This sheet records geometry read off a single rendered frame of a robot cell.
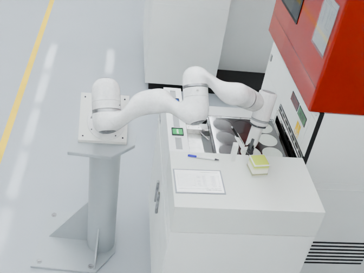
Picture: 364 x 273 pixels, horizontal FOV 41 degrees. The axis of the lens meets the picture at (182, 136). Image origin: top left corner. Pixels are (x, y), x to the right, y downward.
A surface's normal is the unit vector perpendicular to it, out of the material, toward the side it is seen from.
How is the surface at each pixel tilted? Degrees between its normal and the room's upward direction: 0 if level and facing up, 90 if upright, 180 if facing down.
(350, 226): 90
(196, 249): 90
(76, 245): 0
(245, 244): 90
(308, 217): 90
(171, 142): 0
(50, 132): 0
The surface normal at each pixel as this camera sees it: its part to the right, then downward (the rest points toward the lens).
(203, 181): 0.13, -0.80
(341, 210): 0.07, 0.61
